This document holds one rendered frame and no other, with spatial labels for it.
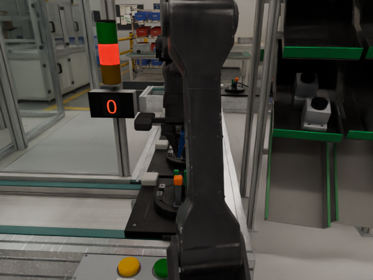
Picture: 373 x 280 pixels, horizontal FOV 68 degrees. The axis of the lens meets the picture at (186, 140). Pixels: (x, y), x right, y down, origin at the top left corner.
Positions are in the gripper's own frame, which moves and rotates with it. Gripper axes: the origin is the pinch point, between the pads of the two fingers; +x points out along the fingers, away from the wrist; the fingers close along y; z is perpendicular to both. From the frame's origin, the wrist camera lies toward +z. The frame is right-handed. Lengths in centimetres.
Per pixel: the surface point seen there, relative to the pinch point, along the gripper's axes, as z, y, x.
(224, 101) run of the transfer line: 120, -23, 21
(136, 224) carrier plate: -6.3, 9.5, 18.4
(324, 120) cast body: -6.2, -29.1, -8.3
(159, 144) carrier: 36.5, 9.2, 16.5
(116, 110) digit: 12.8, 17.4, -3.8
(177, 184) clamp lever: -3.0, -0.1, 9.0
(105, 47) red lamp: 12.9, 18.8, -19.8
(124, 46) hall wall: 1085, 278, 62
